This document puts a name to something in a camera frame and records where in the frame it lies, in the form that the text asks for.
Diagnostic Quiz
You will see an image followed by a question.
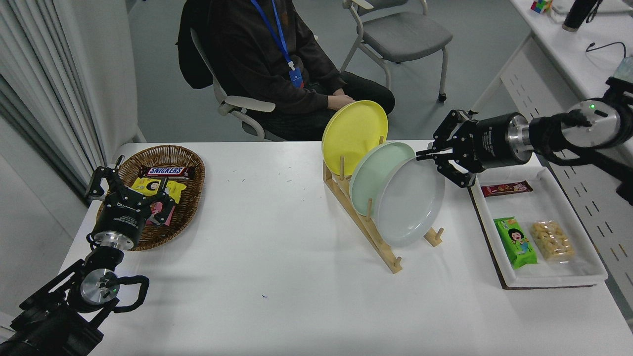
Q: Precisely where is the white rectangular tray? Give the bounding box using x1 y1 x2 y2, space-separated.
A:
467 166 609 289

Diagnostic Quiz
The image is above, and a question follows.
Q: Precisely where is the white flat device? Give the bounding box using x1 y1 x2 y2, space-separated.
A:
551 0 633 14

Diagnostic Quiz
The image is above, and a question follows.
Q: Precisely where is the green snack packet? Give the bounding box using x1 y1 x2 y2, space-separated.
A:
494 218 538 270

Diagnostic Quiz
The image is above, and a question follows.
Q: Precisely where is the person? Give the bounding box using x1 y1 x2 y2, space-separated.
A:
207 0 396 141

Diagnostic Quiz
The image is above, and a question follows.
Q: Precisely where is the black bottle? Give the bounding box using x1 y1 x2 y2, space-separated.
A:
561 0 604 32

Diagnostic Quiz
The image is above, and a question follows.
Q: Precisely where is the white office chair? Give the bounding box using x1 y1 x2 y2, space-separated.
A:
190 27 287 141

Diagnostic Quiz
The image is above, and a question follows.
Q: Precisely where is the red snack bar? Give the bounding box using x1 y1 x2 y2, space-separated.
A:
481 180 534 198

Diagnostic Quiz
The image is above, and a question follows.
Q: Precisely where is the pink snack packet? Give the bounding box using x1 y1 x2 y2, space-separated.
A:
148 200 177 227

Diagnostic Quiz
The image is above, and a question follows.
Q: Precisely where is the yellow snack packet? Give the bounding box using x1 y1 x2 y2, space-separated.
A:
131 177 187 204

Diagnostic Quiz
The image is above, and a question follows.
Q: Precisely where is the mint green plate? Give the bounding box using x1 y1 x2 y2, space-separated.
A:
349 142 417 217

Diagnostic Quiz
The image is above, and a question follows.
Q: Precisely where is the person's hand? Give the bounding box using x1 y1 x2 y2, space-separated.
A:
327 94 358 112

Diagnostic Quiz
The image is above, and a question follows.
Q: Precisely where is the white side desk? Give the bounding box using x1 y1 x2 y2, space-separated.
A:
459 0 633 307

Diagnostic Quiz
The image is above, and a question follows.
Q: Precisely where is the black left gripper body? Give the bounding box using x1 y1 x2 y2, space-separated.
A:
91 193 152 243

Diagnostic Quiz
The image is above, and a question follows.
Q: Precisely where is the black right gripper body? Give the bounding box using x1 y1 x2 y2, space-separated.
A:
470 113 516 162

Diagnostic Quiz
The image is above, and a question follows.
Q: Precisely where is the yellow plate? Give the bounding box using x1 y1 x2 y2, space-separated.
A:
321 100 389 177

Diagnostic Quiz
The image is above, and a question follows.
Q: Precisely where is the white curtain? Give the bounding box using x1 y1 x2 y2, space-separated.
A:
0 0 107 198

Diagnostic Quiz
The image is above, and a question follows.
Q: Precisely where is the wooden plate rack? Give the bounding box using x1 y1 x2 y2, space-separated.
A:
323 136 445 274

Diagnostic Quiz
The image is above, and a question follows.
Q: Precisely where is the Snickers chocolate bar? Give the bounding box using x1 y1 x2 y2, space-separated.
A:
138 165 196 179

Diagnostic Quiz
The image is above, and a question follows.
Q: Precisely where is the brown wicker basket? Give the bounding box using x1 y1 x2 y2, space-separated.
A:
96 144 206 251

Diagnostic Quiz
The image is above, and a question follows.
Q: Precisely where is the black cable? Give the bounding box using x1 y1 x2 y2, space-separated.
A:
586 41 627 57

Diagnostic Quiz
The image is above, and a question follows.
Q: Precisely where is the grey padded chair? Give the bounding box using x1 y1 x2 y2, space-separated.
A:
340 0 454 102

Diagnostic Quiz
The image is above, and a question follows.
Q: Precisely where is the clear packet of nuts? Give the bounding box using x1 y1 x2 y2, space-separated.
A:
529 220 577 263

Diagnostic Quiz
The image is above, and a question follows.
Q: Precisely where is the grey plate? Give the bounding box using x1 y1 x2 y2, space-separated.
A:
374 157 446 247

